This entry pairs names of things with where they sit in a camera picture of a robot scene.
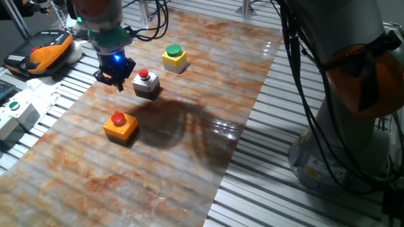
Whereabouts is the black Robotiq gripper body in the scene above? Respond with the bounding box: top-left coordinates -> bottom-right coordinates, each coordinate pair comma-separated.
98,52 -> 129,75

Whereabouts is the grey black box red button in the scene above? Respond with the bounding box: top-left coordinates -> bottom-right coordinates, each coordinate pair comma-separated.
131,69 -> 161,101

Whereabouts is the yellow box green button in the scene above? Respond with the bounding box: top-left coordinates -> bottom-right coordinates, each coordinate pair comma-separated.
162,44 -> 187,75

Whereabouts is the dark sleeved forearm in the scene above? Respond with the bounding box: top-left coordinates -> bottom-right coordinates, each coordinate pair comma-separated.
0,0 -> 29,20

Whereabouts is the bare person hand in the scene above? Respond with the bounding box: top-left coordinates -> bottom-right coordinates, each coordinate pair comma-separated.
21,0 -> 51,15

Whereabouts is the white round object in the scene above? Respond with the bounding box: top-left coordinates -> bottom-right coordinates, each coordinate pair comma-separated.
64,40 -> 84,65

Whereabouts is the orange box red button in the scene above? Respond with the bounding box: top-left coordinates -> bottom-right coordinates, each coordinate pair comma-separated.
102,111 -> 140,146

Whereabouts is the orange black teach pendant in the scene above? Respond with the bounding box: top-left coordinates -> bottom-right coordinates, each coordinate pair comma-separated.
3,29 -> 75,78

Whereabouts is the white paper sheet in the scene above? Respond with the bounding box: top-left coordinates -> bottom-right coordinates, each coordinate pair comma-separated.
17,78 -> 61,119

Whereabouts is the white box small green button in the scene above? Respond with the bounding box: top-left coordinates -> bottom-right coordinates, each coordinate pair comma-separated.
1,100 -> 41,133

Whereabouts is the marble pattern glossy mat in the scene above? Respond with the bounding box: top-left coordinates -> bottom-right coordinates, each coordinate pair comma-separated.
0,8 -> 285,227

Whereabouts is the black computer keyboard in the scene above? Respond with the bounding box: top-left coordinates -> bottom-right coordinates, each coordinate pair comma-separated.
0,79 -> 16,101

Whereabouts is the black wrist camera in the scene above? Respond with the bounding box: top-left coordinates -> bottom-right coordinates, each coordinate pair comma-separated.
93,69 -> 113,86

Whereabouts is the silver upright post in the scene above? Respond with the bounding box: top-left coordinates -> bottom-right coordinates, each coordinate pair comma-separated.
137,0 -> 152,28

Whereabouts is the grey slanted frame bar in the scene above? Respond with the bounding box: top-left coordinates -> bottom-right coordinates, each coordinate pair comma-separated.
1,0 -> 32,40

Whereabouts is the silver aluminium frame beam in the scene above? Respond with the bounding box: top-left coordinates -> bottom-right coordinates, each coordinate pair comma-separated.
235,0 -> 257,16

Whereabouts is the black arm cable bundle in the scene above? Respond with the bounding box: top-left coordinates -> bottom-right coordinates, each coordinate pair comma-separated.
121,0 -> 404,193

